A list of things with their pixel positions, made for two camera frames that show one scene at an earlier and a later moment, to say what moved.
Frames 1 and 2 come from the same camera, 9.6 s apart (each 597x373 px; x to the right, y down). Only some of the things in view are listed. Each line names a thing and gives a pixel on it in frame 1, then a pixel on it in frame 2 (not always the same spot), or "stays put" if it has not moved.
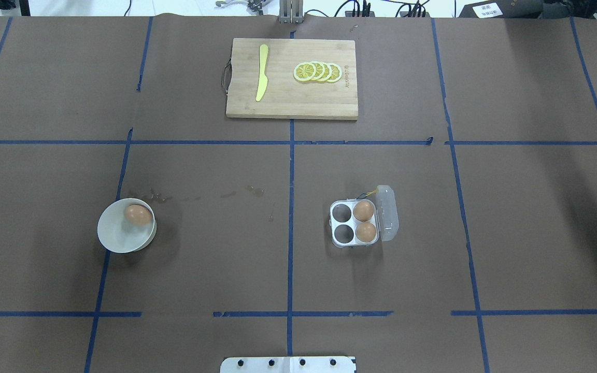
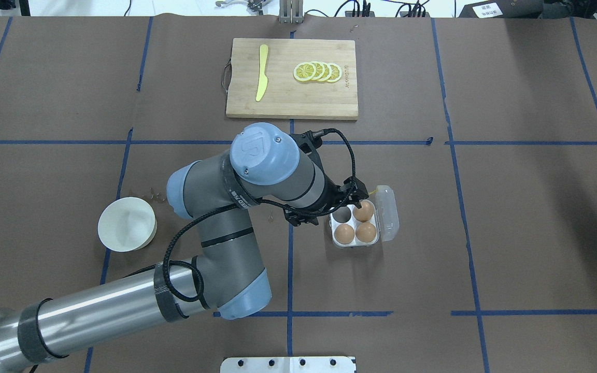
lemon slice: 304,71 stays put
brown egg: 137,214 to 344,233
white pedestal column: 288,364 stays put
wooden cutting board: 285,97 stays put
